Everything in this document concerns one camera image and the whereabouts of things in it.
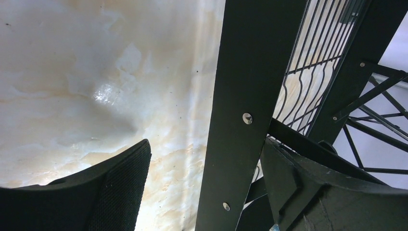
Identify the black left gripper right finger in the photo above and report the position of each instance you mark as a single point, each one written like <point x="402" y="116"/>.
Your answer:
<point x="307" y="196"/>

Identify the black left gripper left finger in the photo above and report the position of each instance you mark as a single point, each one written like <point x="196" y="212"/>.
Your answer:
<point x="103" y="197"/>

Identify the black wire dish rack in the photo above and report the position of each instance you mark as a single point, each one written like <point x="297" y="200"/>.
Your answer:
<point x="299" y="73"/>

